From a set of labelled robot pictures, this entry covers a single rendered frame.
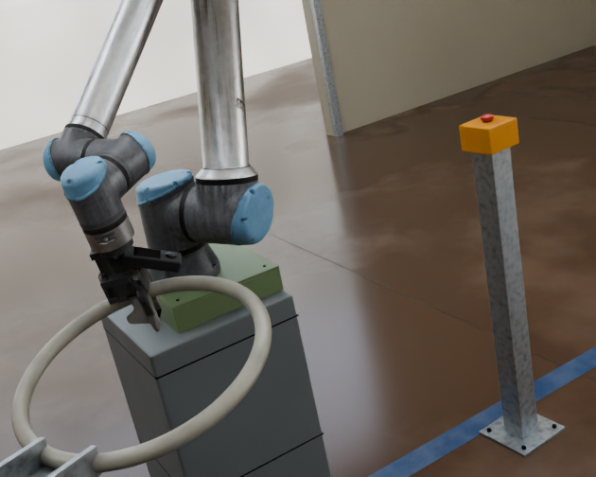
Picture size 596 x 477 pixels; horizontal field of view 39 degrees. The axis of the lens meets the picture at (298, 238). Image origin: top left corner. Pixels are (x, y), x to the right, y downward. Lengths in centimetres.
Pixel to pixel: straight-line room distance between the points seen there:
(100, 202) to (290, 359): 80
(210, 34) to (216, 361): 78
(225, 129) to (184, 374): 59
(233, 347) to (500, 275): 93
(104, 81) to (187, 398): 78
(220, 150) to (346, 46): 501
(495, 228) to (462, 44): 519
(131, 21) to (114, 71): 13
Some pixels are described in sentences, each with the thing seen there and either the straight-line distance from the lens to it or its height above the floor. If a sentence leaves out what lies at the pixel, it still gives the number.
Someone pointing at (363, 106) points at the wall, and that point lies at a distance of 704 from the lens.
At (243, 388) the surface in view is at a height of 104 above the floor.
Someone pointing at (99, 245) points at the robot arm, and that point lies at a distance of 163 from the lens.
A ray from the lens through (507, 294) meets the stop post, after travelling 263.
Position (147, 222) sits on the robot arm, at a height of 111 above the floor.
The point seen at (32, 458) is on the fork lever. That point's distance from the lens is 145.
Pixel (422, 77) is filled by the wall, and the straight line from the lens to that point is 739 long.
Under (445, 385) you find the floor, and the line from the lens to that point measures 323.
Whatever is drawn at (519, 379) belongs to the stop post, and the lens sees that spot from 280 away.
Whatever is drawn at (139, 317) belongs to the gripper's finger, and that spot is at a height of 104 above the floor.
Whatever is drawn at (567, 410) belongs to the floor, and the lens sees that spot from 305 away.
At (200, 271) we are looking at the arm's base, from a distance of 210.
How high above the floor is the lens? 173
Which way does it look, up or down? 21 degrees down
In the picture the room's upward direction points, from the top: 12 degrees counter-clockwise
